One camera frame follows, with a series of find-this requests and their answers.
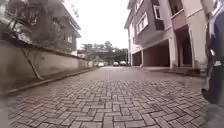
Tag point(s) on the pale car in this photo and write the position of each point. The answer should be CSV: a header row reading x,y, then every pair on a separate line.
x,y
116,63

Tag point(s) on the silver car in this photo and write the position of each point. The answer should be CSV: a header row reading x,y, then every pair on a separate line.
x,y
123,63

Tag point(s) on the white car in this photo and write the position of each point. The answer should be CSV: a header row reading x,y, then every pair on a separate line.
x,y
100,64

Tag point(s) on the row of distant trees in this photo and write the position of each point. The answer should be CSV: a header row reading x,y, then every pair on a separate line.
x,y
101,47

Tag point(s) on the grey brick paved road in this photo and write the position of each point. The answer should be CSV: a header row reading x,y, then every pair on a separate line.
x,y
113,96

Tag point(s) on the brown building with dark roof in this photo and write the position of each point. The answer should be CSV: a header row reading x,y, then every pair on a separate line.
x,y
68,33

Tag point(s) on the pale multi-storey building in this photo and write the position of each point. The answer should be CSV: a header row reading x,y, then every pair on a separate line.
x,y
160,30

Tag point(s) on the leaning bare tree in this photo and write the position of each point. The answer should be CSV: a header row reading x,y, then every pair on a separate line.
x,y
35,30

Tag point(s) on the person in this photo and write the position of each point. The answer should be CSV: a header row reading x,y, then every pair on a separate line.
x,y
215,60

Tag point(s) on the long pale boundary wall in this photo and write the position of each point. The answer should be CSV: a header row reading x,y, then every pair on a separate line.
x,y
50,61

